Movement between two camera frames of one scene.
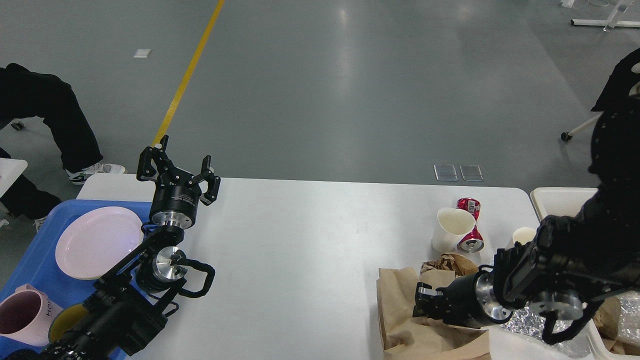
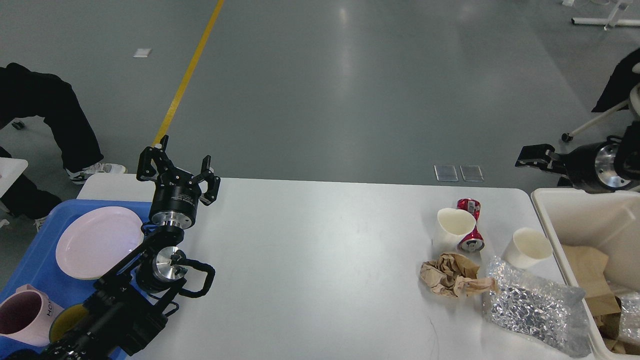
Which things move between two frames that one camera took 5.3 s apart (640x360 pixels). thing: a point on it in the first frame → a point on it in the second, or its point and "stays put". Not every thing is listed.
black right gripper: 471,302 → 592,168
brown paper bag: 405,337 → 588,266
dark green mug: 66,319 stays put
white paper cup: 450,224 stays put
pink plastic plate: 90,241 stays put
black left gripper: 176,195 stays put
